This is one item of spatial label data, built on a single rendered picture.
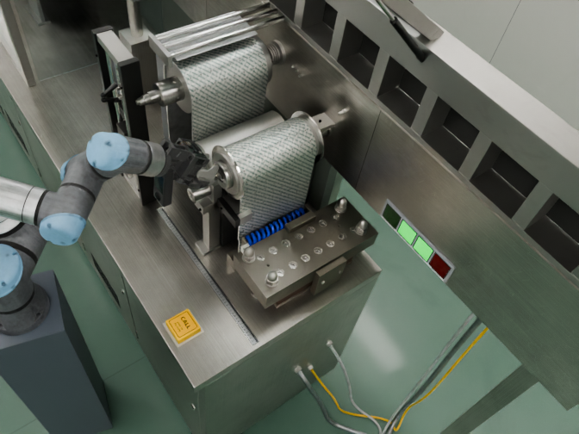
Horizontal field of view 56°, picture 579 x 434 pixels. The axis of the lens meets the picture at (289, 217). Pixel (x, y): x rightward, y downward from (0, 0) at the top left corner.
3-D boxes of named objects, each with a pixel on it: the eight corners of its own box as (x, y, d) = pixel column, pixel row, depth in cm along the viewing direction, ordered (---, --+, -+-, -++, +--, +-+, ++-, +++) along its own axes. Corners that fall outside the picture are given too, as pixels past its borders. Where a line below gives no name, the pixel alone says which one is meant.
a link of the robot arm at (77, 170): (45, 191, 114) (77, 175, 108) (65, 152, 120) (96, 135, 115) (76, 213, 118) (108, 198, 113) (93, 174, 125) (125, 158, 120)
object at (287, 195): (237, 239, 154) (239, 198, 139) (303, 205, 164) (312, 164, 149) (238, 240, 154) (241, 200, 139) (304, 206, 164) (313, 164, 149)
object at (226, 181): (231, 192, 136) (217, 186, 142) (238, 189, 137) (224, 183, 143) (222, 164, 133) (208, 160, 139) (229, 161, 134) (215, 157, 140)
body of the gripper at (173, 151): (213, 161, 127) (176, 153, 117) (193, 189, 130) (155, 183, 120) (196, 140, 131) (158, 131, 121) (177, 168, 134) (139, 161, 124)
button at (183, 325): (165, 325, 149) (164, 320, 147) (188, 312, 152) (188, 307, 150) (178, 344, 146) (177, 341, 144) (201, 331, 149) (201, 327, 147)
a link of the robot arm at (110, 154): (79, 138, 111) (107, 123, 107) (122, 147, 120) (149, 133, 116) (84, 175, 109) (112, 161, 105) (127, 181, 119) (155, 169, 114)
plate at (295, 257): (233, 266, 155) (233, 254, 150) (340, 207, 172) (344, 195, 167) (264, 308, 148) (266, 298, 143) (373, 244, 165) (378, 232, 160)
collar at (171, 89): (152, 97, 144) (151, 77, 139) (173, 89, 146) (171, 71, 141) (164, 112, 141) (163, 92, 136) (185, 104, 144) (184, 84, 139)
